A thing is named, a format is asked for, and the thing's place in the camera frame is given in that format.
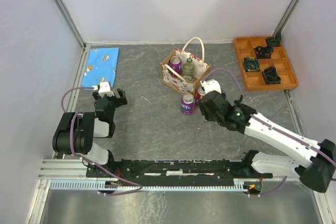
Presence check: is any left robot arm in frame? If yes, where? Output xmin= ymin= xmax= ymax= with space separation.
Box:
xmin=53 ymin=89 xmax=128 ymax=177

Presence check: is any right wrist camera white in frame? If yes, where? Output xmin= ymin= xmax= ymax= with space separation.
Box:
xmin=200 ymin=79 xmax=222 ymax=94

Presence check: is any aluminium frame rail front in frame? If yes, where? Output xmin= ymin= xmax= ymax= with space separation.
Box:
xmin=39 ymin=153 xmax=324 ymax=185

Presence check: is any black rolled belt lower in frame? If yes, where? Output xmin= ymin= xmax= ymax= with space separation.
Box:
xmin=262 ymin=66 xmax=281 ymax=84

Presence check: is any blue cable duct rail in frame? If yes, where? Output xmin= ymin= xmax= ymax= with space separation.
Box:
xmin=49 ymin=179 xmax=247 ymax=193

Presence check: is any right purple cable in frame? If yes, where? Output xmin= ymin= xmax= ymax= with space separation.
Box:
xmin=203 ymin=67 xmax=336 ymax=198

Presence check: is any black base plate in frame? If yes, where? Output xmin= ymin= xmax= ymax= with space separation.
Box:
xmin=86 ymin=158 xmax=273 ymax=183

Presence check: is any blue-green rolled fabric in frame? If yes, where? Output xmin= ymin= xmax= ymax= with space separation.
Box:
xmin=243 ymin=57 xmax=260 ymax=72

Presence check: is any purple fanta can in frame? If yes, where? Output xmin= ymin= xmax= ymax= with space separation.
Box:
xmin=181 ymin=93 xmax=195 ymax=115

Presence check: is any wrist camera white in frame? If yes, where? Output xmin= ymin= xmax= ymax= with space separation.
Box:
xmin=98 ymin=81 xmax=114 ymax=97
xmin=200 ymin=79 xmax=222 ymax=94

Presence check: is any clear green-cap bottle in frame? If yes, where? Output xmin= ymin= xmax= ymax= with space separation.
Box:
xmin=182 ymin=57 xmax=195 ymax=82

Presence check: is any canvas tote bag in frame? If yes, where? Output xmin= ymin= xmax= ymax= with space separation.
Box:
xmin=160 ymin=37 xmax=211 ymax=95

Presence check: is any black rolled belt upper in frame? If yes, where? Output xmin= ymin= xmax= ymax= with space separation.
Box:
xmin=254 ymin=46 xmax=274 ymax=59

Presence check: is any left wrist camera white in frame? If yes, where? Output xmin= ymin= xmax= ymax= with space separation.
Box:
xmin=98 ymin=81 xmax=114 ymax=97

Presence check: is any dark rolled fabric top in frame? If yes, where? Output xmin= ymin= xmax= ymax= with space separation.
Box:
xmin=265 ymin=31 xmax=281 ymax=47

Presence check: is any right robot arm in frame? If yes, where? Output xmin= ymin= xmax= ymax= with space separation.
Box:
xmin=116 ymin=91 xmax=335 ymax=194

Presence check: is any orange wooden divided tray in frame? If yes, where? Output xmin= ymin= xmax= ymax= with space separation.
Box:
xmin=233 ymin=36 xmax=299 ymax=91

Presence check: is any blue space-print cloth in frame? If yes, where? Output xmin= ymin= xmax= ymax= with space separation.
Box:
xmin=81 ymin=47 xmax=119 ymax=88

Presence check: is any black rolled belt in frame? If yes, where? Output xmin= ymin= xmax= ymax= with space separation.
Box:
xmin=254 ymin=46 xmax=274 ymax=59
xmin=262 ymin=66 xmax=281 ymax=84

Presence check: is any red cola can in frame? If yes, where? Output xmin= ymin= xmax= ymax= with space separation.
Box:
xmin=195 ymin=86 xmax=205 ymax=101

